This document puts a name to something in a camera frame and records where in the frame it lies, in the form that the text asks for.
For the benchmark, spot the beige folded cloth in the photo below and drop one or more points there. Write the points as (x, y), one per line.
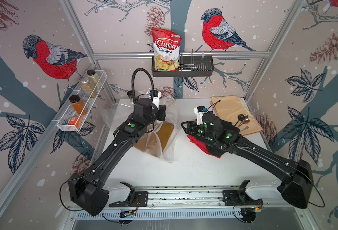
(235, 110)

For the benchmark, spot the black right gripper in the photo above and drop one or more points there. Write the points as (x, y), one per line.
(189, 125)

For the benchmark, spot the black trousers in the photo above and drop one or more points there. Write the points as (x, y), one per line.
(226, 142)

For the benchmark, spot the pale spice jar black lid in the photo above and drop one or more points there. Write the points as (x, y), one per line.
(94, 78)

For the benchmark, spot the Chuba cassava chips bag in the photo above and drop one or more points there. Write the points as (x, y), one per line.
(166, 45)

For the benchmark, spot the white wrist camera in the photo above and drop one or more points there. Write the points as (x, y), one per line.
(200, 111)
(156, 97)

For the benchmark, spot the copper spoon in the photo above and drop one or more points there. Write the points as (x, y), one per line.
(244, 121)

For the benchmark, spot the clear acrylic wall shelf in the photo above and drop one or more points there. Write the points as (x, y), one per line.
(62, 123)

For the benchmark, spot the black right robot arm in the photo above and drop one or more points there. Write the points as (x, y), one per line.
(296, 177)

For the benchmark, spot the orange spice jar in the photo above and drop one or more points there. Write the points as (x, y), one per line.
(78, 104)

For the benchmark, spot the brown trousers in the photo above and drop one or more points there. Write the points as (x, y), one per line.
(158, 142)

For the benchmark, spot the clear plastic vacuum bag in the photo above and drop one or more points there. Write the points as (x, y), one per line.
(172, 116)

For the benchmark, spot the black wire wall basket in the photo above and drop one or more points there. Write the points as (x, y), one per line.
(188, 66)

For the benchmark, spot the small orange box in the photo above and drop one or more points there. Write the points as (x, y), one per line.
(75, 121)

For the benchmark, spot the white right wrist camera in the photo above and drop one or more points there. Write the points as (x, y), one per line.
(200, 111)

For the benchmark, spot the black lid seasoning shaker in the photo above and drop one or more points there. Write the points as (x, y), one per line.
(130, 94)

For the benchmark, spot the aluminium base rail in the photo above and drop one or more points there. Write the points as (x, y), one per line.
(197, 202)

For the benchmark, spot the black spoon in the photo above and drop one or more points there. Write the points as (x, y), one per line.
(241, 117)

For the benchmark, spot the beige spice jar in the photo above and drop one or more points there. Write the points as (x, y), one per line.
(88, 87)

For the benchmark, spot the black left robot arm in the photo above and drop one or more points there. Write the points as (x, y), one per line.
(87, 190)

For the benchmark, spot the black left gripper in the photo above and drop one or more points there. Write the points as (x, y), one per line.
(162, 109)

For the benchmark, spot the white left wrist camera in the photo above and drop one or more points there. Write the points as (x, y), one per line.
(156, 97)

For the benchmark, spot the red trousers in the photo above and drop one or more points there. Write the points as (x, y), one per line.
(201, 146)

